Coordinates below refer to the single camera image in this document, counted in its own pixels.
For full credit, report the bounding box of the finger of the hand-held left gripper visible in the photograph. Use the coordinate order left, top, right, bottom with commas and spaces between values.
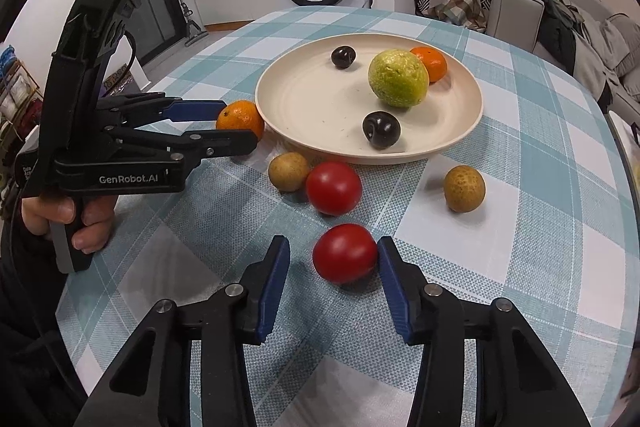
107, 127, 260, 162
97, 92, 228, 128

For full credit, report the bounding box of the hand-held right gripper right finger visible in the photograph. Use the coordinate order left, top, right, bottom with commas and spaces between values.
376, 235, 591, 427

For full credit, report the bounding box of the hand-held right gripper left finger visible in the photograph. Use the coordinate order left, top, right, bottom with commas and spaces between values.
74, 235, 291, 427

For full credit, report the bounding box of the orange tangerine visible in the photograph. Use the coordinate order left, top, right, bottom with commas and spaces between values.
410, 46, 448, 84
216, 100, 265, 142

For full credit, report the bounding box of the red tomato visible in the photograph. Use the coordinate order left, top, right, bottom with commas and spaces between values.
306, 161, 363, 216
312, 223, 379, 284

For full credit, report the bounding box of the cream round plate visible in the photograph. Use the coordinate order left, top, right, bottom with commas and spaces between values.
254, 33, 485, 165

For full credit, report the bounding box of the dark plum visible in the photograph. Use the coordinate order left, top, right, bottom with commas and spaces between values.
362, 111, 402, 150
331, 46, 357, 69

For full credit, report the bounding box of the green round fruit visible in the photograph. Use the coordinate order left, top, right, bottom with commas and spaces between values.
368, 49, 430, 108

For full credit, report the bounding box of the person's left forearm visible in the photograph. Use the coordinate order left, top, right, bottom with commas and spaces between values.
0, 217, 101, 427

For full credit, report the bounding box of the person's left hand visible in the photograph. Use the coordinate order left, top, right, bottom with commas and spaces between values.
21, 194, 118, 254

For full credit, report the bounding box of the brown longan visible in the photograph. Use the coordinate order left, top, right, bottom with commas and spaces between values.
268, 152, 311, 192
443, 165, 486, 213

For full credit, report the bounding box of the brown printed box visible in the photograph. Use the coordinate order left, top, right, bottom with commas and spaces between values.
102, 66, 136, 96

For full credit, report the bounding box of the grey white side table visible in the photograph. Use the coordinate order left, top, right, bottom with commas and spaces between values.
606, 109, 640, 198

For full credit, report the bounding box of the plaid cloth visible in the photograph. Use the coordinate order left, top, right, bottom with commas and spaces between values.
427, 0, 491, 30

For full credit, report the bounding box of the grey sofa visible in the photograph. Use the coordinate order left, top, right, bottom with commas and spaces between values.
486, 0, 640, 102

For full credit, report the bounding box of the dark clothes pile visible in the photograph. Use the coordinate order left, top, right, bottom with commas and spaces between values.
489, 0, 601, 75

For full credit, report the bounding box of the wire shelf with packets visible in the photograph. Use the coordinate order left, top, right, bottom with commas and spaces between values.
0, 44, 46, 168

